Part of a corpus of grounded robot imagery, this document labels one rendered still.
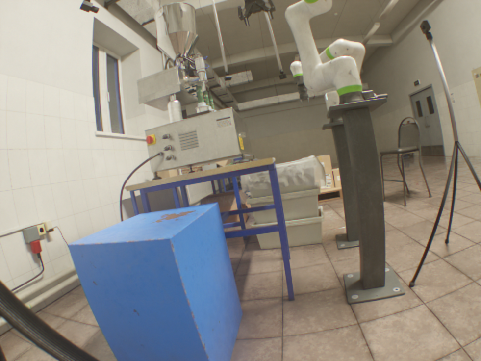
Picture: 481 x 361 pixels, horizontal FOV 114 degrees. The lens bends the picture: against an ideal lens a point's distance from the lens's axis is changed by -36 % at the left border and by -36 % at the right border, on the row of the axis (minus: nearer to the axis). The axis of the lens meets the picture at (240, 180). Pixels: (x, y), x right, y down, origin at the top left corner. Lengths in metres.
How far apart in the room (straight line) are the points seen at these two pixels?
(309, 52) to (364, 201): 0.77
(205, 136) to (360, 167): 0.74
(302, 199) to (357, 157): 0.89
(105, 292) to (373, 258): 1.14
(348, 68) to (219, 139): 0.70
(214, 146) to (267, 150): 10.38
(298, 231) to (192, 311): 1.42
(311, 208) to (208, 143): 1.06
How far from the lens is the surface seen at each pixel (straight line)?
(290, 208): 1.93
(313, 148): 11.64
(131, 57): 4.39
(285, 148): 11.52
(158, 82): 1.38
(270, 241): 2.04
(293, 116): 11.71
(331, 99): 1.84
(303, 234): 1.99
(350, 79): 1.15
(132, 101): 4.08
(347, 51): 1.80
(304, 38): 1.32
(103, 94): 3.77
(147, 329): 0.84
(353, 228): 1.92
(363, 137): 1.12
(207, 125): 1.18
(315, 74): 1.22
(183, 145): 1.21
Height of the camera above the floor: 0.75
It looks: 4 degrees down
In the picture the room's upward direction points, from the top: 11 degrees counter-clockwise
